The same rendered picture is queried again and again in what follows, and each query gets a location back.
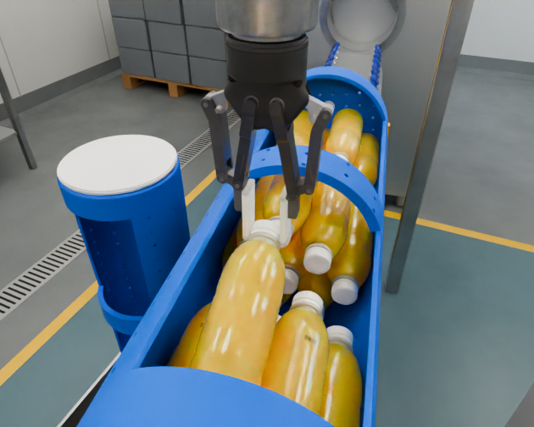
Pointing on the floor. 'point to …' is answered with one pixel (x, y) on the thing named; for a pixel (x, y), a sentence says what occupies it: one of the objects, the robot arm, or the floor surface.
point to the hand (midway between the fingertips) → (267, 213)
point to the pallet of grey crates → (170, 44)
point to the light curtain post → (429, 135)
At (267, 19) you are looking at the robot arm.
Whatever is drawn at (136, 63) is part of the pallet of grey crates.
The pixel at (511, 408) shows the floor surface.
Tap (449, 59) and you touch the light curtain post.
